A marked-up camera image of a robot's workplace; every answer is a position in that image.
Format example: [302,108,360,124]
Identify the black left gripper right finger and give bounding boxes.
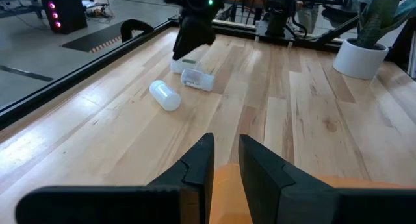
[238,134,416,224]

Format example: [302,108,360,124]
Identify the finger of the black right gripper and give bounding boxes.
[172,28,189,61]
[176,30,200,60]

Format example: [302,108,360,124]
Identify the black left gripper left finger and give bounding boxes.
[15,132,216,224]

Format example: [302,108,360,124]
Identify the pill bottle with green label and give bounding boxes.
[170,58,203,75]

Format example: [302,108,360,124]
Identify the clear pill bottle white cap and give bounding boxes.
[180,68,216,92]

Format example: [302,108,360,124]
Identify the white opaque pill bottle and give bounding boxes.
[148,79,182,112]

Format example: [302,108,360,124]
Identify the black mat with hazard stripes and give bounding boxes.
[61,20,124,55]

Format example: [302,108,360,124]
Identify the black computer tower pink lights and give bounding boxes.
[39,0,88,36]

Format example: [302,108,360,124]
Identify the white plant pot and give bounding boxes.
[332,38,390,81]

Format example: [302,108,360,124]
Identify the teal leafy plant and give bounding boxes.
[350,0,416,50]

